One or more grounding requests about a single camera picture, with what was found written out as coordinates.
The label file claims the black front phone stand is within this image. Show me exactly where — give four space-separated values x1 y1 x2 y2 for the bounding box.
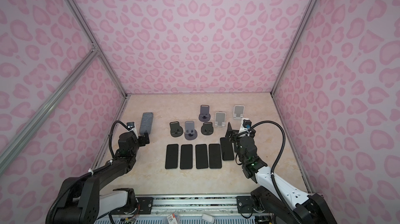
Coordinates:
201 122 214 136

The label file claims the green-edged black phone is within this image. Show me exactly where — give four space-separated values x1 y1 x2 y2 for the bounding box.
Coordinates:
220 138 235 161

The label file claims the blue-edged black phone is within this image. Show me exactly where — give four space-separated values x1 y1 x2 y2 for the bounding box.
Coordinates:
208 144 222 169

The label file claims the grey foam pad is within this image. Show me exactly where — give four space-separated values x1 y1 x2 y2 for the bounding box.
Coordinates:
139 112 154 135

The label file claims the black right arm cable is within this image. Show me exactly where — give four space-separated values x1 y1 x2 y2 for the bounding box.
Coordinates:
237 120 304 224

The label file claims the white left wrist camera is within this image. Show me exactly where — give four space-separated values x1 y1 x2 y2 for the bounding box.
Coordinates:
127 122 139 138

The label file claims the white rear right stand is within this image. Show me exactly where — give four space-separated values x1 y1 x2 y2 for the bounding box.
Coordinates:
233 105 245 120

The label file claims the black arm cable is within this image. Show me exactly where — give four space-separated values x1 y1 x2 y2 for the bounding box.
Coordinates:
108 120 130 159
237 120 304 224

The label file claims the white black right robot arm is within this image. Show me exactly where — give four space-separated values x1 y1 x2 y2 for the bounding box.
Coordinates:
226 118 336 224

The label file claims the black left rear stand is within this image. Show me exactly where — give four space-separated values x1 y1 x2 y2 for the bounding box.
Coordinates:
169 121 183 138

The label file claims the purple-edged phone with glare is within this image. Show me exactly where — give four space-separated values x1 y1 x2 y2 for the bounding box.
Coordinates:
180 144 193 170

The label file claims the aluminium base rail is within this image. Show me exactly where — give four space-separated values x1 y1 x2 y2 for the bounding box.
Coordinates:
64 194 333 224

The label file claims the white folding phone stand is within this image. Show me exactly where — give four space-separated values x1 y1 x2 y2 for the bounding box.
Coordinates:
215 111 226 127

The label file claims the grey round stand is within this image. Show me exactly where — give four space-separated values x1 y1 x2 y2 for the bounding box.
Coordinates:
199 105 211 123
184 121 198 141

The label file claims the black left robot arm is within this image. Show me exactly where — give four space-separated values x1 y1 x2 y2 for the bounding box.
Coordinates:
45 131 150 224

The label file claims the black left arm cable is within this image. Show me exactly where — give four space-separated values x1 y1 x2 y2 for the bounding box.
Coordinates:
108 120 130 159

